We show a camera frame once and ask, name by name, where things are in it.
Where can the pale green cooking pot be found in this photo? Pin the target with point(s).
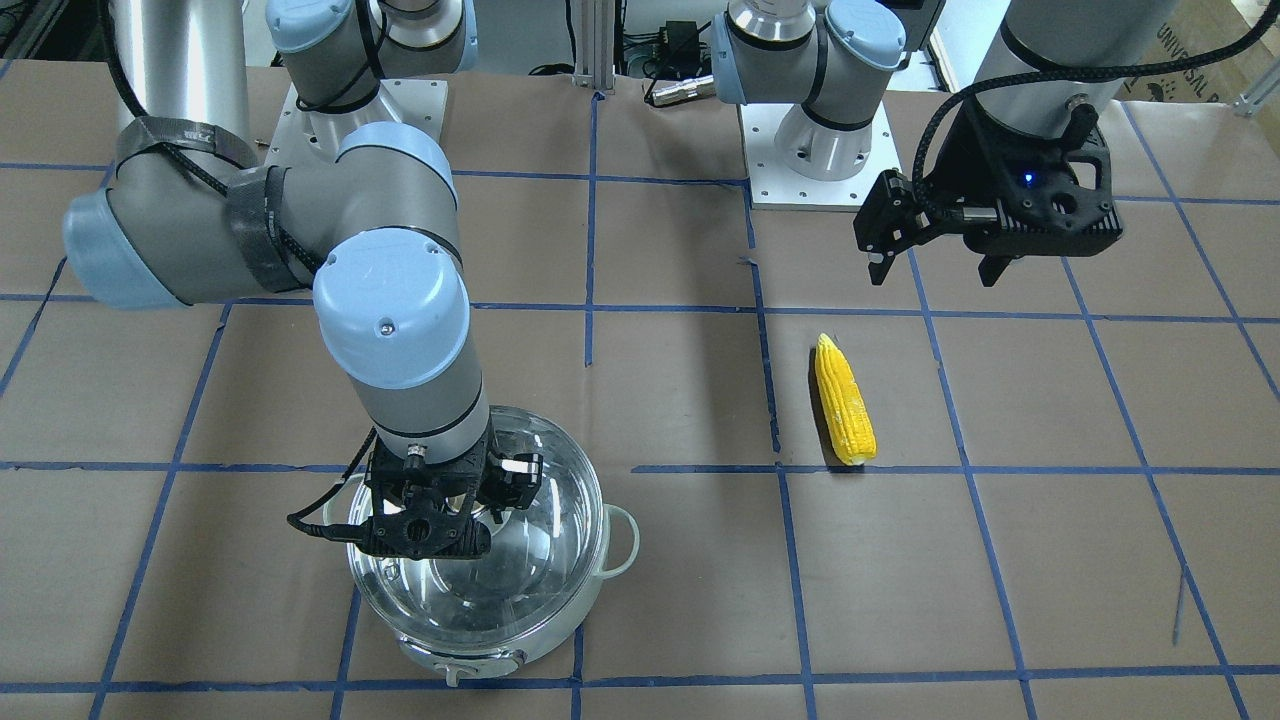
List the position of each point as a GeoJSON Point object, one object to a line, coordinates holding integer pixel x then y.
{"type": "Point", "coordinates": [484, 618]}

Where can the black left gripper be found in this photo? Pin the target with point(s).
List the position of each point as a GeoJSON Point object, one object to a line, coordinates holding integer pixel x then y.
{"type": "Point", "coordinates": [968, 170]}

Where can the yellow corn cob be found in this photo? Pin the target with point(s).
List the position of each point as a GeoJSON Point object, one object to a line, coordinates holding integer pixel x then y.
{"type": "Point", "coordinates": [851, 433]}

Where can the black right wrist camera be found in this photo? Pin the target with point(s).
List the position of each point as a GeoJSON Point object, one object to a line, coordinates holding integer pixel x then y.
{"type": "Point", "coordinates": [417, 533]}

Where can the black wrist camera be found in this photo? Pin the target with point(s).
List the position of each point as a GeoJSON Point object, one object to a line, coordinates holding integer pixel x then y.
{"type": "Point", "coordinates": [1094, 220]}
{"type": "Point", "coordinates": [417, 533]}

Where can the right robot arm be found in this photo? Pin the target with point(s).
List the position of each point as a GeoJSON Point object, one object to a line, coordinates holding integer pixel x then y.
{"type": "Point", "coordinates": [368, 222]}

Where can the brown paper table cover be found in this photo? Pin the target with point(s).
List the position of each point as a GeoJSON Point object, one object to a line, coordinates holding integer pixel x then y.
{"type": "Point", "coordinates": [1072, 512]}

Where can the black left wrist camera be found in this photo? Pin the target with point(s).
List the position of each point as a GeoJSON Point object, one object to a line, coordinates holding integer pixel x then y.
{"type": "Point", "coordinates": [1094, 220]}

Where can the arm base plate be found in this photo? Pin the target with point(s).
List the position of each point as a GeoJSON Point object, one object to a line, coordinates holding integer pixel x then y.
{"type": "Point", "coordinates": [305, 138]}
{"type": "Point", "coordinates": [794, 164]}

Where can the aluminium frame post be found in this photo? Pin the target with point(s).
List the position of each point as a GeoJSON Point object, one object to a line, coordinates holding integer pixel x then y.
{"type": "Point", "coordinates": [594, 41]}

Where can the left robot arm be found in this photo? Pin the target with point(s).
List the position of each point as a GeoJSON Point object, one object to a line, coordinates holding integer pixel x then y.
{"type": "Point", "coordinates": [835, 58]}

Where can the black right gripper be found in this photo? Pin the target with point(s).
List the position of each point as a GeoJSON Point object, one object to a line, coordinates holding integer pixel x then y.
{"type": "Point", "coordinates": [513, 478]}

